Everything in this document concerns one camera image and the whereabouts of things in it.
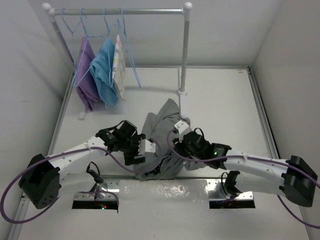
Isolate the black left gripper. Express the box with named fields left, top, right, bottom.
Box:
left=119, top=134, right=145, bottom=164

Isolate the grey t shirt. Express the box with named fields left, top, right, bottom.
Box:
left=133, top=98, right=206, bottom=182

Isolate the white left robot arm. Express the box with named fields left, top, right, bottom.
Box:
left=18, top=120, right=156, bottom=210

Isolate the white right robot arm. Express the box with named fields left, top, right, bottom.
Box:
left=171, top=131, right=319, bottom=208

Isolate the purple hanging shirt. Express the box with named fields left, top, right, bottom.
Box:
left=74, top=36, right=101, bottom=112

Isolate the white patterned hanging shirt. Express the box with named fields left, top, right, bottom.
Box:
left=112, top=34, right=126, bottom=101

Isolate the blue hanger with purple shirt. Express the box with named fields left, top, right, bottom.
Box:
left=73, top=8, right=104, bottom=88

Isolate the blue hanging shirt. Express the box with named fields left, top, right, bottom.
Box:
left=89, top=39, right=118, bottom=108

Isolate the white metal clothes rack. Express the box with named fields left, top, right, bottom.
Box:
left=41, top=1, right=193, bottom=120

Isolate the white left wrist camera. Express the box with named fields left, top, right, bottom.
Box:
left=138, top=139, right=156, bottom=155

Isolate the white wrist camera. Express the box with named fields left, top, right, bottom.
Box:
left=174, top=120, right=192, bottom=138
left=138, top=139, right=156, bottom=155

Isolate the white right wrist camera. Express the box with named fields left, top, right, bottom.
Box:
left=174, top=120, right=192, bottom=138

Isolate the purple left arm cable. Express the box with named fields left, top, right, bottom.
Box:
left=0, top=141, right=161, bottom=224

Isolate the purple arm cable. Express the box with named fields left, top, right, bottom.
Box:
left=0, top=141, right=161, bottom=224
left=166, top=127, right=320, bottom=230

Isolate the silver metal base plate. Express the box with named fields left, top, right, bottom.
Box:
left=72, top=177, right=256, bottom=201

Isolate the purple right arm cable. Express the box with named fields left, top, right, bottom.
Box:
left=166, top=127, right=320, bottom=230

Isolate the empty blue wire hanger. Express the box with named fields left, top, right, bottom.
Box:
left=119, top=7, right=141, bottom=88

